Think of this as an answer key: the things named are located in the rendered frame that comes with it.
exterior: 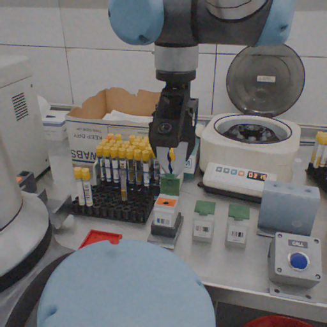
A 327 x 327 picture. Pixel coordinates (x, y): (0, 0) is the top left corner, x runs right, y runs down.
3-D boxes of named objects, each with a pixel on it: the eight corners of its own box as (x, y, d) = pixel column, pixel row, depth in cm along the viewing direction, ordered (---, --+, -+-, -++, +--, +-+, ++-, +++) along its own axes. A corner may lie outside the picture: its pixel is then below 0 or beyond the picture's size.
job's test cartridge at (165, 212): (153, 232, 64) (152, 206, 61) (159, 218, 68) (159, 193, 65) (173, 235, 63) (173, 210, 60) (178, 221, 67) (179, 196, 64)
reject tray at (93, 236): (75, 255, 61) (75, 252, 60) (91, 232, 67) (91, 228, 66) (110, 261, 59) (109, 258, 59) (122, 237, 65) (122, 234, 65)
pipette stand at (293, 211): (256, 234, 66) (263, 193, 61) (258, 214, 72) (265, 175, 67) (309, 245, 63) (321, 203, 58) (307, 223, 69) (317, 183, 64)
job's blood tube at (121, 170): (121, 208, 73) (117, 170, 68) (122, 205, 74) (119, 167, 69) (126, 209, 73) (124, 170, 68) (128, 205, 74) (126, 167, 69)
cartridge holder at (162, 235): (147, 244, 63) (146, 230, 62) (159, 216, 71) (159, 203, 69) (174, 250, 62) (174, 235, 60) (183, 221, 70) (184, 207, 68)
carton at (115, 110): (69, 165, 92) (61, 114, 85) (107, 128, 116) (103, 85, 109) (154, 175, 87) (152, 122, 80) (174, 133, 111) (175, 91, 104)
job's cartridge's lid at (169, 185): (160, 172, 63) (161, 172, 64) (159, 194, 65) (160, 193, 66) (179, 175, 62) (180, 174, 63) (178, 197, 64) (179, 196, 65)
